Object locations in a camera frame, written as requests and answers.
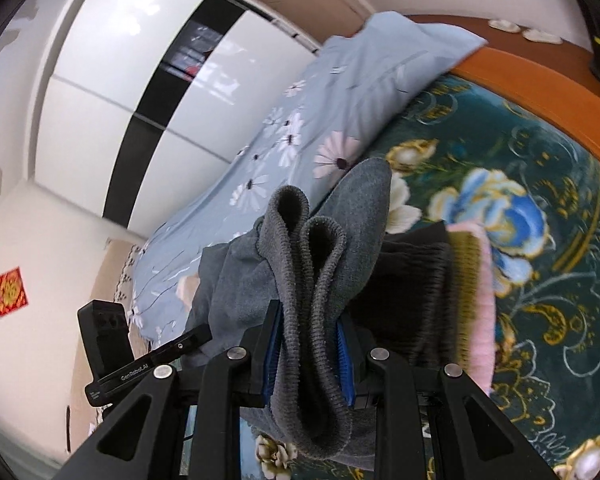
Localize wooden bed frame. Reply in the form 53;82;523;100
405;14;600;181

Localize pink knitted cloth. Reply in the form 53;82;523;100
447;222;497;396

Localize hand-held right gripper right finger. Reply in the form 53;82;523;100
336;317;558;480

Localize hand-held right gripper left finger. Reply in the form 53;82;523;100
65;300;284;480

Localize white and black wardrobe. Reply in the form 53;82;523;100
27;0;326;231

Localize olive folded cloth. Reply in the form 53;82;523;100
447;232;483;361

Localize black folded cloth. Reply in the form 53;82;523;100
345;222;453;368

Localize grey sweater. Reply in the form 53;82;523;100
185;157;393;471

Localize beige patterned cloth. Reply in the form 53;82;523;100
90;237;148;336

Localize teal floral blanket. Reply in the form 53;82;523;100
180;72;600;480

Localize light blue floral duvet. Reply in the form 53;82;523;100
125;11;488;346

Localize red wall decoration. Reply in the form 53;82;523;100
0;269;30;318

